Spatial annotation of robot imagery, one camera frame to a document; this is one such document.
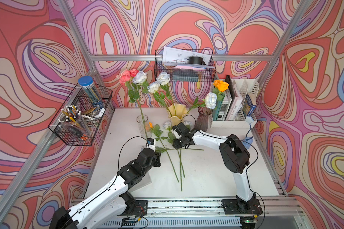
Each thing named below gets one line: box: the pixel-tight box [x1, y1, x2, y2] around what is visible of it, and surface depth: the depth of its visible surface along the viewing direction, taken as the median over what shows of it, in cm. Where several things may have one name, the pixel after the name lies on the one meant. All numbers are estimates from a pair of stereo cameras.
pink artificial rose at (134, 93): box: [126, 68, 147, 136], surface depth 81 cm
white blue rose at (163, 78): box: [156, 72, 177, 116], surface depth 80 cm
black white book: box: [222, 74, 236, 121], surface depth 94 cm
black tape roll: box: [188, 56, 207, 66], surface depth 84 cm
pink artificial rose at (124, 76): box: [116, 69, 148, 138], surface depth 79 cm
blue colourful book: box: [242, 92, 258, 118], surface depth 103 cm
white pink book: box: [227, 80, 243, 121], surface depth 97 cm
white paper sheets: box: [162, 46, 216, 69], surface depth 87 cm
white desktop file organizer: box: [210, 78, 260, 129], surface depth 103 cm
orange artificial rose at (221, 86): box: [212, 79, 230, 93], surface depth 80 cm
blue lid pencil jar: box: [77, 75, 105, 110], surface depth 75 cm
